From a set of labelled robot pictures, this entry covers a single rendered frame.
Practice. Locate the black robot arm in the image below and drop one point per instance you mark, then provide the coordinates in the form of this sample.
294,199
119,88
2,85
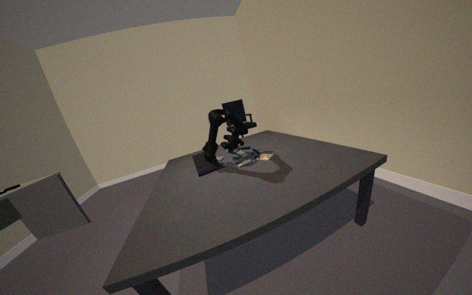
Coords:
215,120

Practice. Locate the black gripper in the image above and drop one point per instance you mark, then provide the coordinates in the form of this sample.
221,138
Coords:
233,144

